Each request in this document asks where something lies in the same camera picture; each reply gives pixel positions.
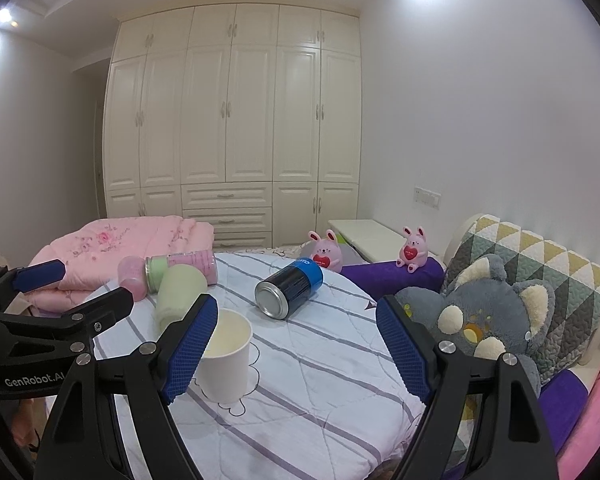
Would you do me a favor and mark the cream wardrobe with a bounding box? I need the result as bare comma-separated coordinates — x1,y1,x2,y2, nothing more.
102,2,363,251

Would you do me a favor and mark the purple bolster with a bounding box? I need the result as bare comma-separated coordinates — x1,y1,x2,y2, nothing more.
340,255,447,306

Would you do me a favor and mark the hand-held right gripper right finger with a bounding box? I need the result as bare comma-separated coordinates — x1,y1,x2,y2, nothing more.
376,295,546,480

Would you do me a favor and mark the pink pillow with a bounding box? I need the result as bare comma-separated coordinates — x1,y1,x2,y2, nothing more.
555,357,600,471

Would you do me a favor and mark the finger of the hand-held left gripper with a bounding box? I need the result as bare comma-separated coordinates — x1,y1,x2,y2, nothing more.
0,259,67,312
0,286,135,361

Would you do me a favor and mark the blue and black can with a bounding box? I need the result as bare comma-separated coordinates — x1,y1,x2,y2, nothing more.
254,256,325,321

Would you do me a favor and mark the pink bunny toy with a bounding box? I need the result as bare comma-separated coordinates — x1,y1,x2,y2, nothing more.
396,226,431,275
307,229,345,273

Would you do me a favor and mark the striped white bed sheet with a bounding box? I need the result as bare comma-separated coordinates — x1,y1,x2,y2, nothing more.
92,247,431,480

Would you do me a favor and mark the triangle pattern quilted headboard cover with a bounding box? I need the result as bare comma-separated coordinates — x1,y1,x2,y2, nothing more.
442,214,600,386

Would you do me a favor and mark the white paper cup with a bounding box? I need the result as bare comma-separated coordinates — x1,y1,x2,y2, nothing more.
196,308,253,405

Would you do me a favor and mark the light green cup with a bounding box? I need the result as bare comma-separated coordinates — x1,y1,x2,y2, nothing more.
154,264,208,341

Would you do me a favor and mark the purple cloth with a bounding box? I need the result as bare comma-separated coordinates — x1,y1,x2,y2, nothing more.
537,365,596,456

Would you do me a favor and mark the pink bottle cap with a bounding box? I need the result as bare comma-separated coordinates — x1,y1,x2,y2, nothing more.
117,256,148,302

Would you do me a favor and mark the pink floral quilt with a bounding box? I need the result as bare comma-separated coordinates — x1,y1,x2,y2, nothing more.
27,215,216,311

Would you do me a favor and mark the white bedside table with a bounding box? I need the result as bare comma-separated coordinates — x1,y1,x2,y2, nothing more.
327,219,406,265

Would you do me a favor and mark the pink bottle with green cap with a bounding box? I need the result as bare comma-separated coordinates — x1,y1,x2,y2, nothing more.
145,249,219,293

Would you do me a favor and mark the grey plush toy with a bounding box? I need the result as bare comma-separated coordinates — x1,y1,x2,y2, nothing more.
395,254,556,398

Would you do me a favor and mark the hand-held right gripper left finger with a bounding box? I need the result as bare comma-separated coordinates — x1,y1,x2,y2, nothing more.
32,294,219,480

